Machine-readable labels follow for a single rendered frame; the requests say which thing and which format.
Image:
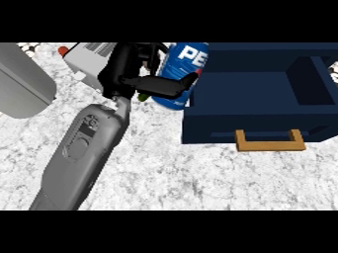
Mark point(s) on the large grey appliance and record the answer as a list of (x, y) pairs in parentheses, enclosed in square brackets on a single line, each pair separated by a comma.
[(9, 82)]

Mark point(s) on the red knob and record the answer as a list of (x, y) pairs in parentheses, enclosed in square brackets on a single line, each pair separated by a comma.
[(62, 50)]

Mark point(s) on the navy drawer front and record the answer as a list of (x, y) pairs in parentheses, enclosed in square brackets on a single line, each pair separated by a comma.
[(210, 123)]

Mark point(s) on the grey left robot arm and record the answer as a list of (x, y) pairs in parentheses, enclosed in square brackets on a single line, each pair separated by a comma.
[(81, 151)]

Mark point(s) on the pale grey appliance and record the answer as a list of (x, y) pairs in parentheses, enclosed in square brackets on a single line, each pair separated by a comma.
[(87, 61)]

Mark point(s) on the blue soda can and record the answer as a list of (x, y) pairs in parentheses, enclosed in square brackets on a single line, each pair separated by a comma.
[(183, 59)]

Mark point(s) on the navy open drawer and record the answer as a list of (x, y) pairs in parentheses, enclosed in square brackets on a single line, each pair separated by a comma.
[(246, 89)]

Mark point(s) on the small green object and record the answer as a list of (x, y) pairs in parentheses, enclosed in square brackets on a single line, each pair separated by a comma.
[(142, 97)]

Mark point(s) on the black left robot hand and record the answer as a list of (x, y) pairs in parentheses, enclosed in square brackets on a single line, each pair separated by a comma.
[(115, 82)]

